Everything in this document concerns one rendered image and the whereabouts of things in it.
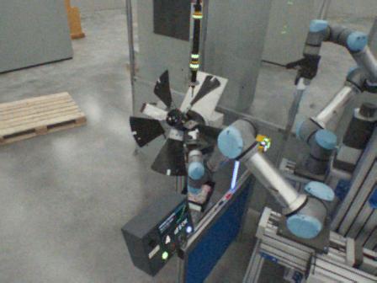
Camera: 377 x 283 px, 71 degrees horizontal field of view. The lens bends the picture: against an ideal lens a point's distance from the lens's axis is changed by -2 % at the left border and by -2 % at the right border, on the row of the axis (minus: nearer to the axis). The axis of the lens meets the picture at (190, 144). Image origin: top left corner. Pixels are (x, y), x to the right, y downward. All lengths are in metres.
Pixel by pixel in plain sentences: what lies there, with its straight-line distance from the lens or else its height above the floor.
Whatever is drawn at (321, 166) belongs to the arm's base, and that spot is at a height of 1.09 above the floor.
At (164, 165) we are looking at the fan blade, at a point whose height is 0.98.
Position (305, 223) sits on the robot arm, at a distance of 1.11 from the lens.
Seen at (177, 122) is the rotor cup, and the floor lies 1.21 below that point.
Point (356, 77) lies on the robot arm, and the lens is 1.78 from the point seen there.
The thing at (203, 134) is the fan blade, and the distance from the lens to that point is 1.59.
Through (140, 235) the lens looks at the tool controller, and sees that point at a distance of 0.95.
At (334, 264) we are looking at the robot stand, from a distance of 1.42.
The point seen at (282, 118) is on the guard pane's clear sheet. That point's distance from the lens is 2.18.
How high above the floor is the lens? 2.00
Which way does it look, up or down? 34 degrees down
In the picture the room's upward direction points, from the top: 4 degrees clockwise
